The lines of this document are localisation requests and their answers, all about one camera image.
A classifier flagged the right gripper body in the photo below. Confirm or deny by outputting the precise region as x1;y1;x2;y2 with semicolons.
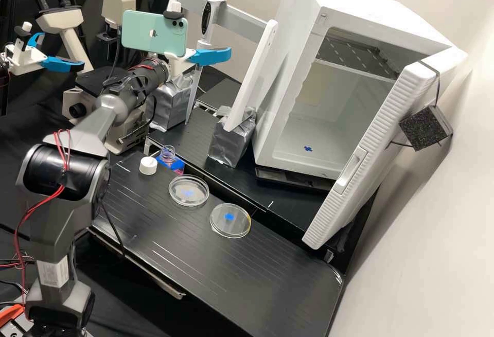
168;56;197;84

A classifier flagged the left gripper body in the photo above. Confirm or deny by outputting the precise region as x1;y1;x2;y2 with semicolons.
3;41;48;76

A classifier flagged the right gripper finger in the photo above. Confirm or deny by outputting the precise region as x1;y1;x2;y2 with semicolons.
189;46;233;66

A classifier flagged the pipette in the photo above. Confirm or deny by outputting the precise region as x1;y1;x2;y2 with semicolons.
184;0;227;126

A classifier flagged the left phone holder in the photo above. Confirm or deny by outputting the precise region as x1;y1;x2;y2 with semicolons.
14;21;34;51

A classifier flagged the cream microscope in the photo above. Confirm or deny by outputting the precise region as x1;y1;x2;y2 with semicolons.
33;0;156;156

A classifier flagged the black platform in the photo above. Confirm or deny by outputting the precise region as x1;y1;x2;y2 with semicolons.
144;106;340;239
195;76;248;115
89;150;345;337

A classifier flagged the small bottle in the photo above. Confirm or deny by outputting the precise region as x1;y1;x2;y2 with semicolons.
160;144;177;166

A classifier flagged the blue bottle holder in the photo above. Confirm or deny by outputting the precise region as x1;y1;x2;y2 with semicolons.
155;150;187;174

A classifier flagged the white incubator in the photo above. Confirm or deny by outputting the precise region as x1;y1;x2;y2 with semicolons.
251;0;470;184

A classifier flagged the white cap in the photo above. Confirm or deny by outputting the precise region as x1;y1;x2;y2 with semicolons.
139;156;158;176

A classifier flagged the petri dish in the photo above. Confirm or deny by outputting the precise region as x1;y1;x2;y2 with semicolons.
168;174;210;209

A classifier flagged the black tray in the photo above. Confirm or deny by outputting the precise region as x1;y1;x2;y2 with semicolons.
254;166;337;194

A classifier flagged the petri dish lid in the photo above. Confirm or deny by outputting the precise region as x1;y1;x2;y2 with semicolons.
209;202;253;240

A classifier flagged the incubator door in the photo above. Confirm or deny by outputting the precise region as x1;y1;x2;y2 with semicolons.
302;48;454;251

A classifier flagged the right wrist camera phone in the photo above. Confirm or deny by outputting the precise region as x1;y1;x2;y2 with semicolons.
121;0;190;60

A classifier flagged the black cable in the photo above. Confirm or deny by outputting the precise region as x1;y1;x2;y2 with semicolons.
100;201;126;257
111;38;125;82

